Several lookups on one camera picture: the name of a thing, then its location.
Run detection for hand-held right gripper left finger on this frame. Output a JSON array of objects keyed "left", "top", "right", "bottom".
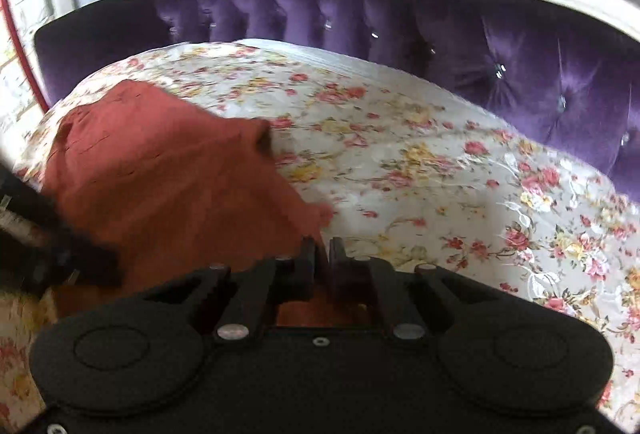
[{"left": 142, "top": 236, "right": 317, "bottom": 347}]

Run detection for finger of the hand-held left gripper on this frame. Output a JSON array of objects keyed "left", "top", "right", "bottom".
[{"left": 47, "top": 226, "right": 124, "bottom": 291}]

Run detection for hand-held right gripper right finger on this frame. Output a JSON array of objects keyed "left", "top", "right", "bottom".
[{"left": 327, "top": 236, "right": 502, "bottom": 341}]

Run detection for rust red pants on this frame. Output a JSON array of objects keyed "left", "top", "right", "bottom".
[{"left": 39, "top": 78, "right": 336, "bottom": 331}]

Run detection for floral bed sheet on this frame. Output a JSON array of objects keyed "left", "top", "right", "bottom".
[{"left": 0, "top": 38, "right": 640, "bottom": 434}]

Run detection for red pole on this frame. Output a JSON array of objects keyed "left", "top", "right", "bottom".
[{"left": 0, "top": 0, "right": 50, "bottom": 111}]

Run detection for purple tufted sofa white frame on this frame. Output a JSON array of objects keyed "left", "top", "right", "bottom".
[{"left": 32, "top": 0, "right": 640, "bottom": 205}]

